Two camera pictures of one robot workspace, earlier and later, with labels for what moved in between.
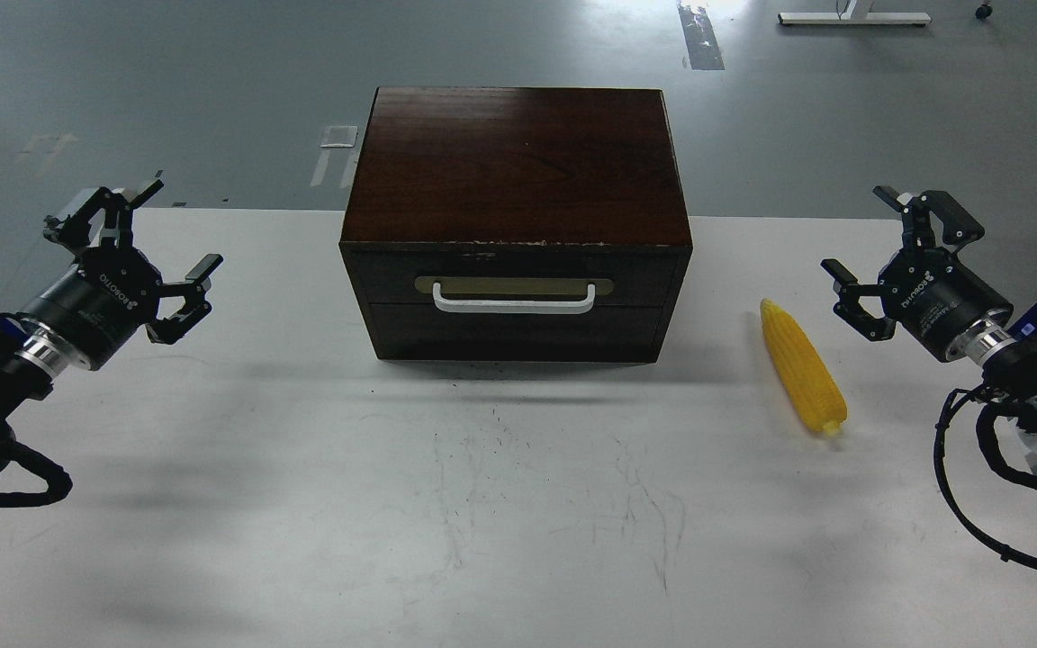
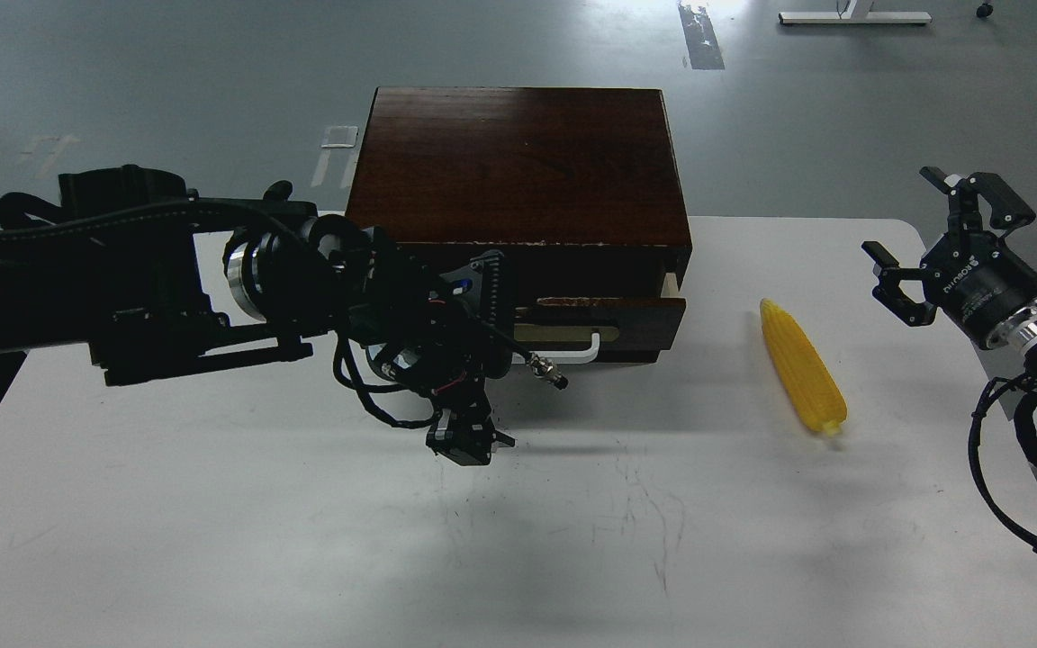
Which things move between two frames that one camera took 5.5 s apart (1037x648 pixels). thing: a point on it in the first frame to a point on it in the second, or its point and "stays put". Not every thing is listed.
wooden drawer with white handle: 517,276 to 599,329
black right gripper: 924,287 to 973,275
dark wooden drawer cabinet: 509,222 stays put
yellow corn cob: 805,374 stays put
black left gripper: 114,290 to 446,331
